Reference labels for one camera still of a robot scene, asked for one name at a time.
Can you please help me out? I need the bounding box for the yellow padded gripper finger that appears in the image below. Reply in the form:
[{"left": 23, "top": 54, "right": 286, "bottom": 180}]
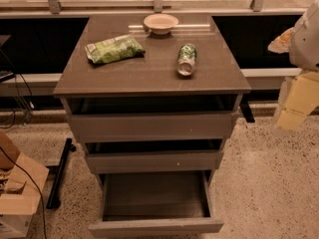
[{"left": 271, "top": 110, "right": 306, "bottom": 137}]

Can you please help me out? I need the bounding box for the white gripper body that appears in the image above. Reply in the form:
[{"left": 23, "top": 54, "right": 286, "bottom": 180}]
[{"left": 278, "top": 72, "right": 319, "bottom": 117}]

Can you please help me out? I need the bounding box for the grey bottom drawer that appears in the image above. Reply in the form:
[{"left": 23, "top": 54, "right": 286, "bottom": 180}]
[{"left": 89, "top": 171, "right": 223, "bottom": 238}]

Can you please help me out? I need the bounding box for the grey drawer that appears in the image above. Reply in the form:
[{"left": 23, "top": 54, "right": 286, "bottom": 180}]
[
  {"left": 89, "top": 171, "right": 223, "bottom": 238},
  {"left": 86, "top": 139, "right": 223, "bottom": 174},
  {"left": 64, "top": 94, "right": 240, "bottom": 143}
]

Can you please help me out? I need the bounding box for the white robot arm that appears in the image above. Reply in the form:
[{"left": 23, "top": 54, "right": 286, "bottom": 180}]
[{"left": 268, "top": 0, "right": 319, "bottom": 136}]

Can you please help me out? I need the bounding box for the grey top drawer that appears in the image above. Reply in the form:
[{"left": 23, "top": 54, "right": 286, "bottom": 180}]
[{"left": 64, "top": 94, "right": 240, "bottom": 143}]

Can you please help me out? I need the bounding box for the grey middle drawer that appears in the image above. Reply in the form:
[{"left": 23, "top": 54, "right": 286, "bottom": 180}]
[{"left": 86, "top": 139, "right": 223, "bottom": 174}]

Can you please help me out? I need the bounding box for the grey drawer cabinet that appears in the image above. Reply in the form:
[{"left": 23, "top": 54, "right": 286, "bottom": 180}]
[{"left": 53, "top": 13, "right": 252, "bottom": 191}]

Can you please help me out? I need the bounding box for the green soda can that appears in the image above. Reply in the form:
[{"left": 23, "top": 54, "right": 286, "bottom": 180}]
[{"left": 177, "top": 43, "right": 197, "bottom": 77}]

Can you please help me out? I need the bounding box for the white bowl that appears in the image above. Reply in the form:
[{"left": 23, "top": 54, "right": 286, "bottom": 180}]
[{"left": 144, "top": 13, "right": 178, "bottom": 35}]

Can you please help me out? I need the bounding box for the green chip bag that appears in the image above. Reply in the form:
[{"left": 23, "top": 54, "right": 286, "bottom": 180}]
[{"left": 85, "top": 35, "right": 146, "bottom": 64}]

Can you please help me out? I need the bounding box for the black metal stand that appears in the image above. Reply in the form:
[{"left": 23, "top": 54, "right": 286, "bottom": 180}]
[{"left": 46, "top": 138, "right": 76, "bottom": 209}]

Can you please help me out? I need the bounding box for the cardboard box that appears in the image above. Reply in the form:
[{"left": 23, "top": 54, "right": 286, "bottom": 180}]
[{"left": 0, "top": 132, "right": 49, "bottom": 239}]

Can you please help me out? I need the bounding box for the black cable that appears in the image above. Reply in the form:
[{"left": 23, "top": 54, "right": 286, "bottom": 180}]
[{"left": 0, "top": 145, "right": 48, "bottom": 239}]

